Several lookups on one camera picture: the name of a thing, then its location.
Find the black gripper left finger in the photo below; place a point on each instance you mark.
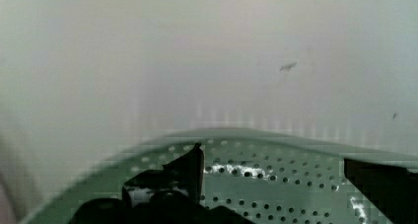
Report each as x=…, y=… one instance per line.
x=170, y=195

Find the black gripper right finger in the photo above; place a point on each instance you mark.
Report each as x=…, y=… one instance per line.
x=392, y=190

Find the green plastic strainer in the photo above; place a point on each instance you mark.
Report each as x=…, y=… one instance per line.
x=266, y=177

